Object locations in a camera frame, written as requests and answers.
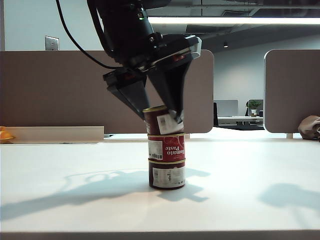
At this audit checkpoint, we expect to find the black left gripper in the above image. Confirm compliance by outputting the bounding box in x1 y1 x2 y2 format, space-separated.
103 32 195 123

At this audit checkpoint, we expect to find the dark red can barcode label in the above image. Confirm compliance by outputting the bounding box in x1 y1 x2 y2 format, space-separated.
142 104 185 136

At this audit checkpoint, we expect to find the red tomato paste can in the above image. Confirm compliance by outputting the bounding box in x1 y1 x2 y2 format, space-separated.
147 133 186 162

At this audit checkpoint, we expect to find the dark red can white label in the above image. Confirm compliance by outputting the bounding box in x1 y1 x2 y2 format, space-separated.
148 159 186 190

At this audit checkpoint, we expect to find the black office chair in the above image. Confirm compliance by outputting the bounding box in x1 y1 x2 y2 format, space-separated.
213 102 220 127

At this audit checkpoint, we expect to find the white office desk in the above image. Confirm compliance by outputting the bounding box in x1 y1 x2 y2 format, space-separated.
217 116 265 126

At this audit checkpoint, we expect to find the wide brown desk partition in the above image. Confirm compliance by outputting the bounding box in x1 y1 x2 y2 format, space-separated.
0 50 215 135

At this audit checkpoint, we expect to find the green potted plant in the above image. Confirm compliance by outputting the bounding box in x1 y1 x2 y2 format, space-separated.
246 99 262 118

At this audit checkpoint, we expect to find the long ceiling light strip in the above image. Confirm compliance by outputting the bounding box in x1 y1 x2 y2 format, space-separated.
147 16 320 26

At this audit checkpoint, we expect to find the brown desk partition white edge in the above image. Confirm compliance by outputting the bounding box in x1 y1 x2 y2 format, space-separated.
264 49 320 134

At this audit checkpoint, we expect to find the orange object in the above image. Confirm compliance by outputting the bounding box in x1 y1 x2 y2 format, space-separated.
0 126 16 144

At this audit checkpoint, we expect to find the brown bag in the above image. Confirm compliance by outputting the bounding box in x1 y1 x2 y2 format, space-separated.
297 115 320 141

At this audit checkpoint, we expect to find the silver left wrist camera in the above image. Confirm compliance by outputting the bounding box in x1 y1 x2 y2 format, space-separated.
183 34 203 59

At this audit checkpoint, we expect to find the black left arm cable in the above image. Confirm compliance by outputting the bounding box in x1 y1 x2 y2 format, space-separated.
55 0 121 70

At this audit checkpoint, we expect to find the metal wall switch plate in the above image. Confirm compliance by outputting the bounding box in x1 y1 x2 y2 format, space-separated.
44 35 60 52

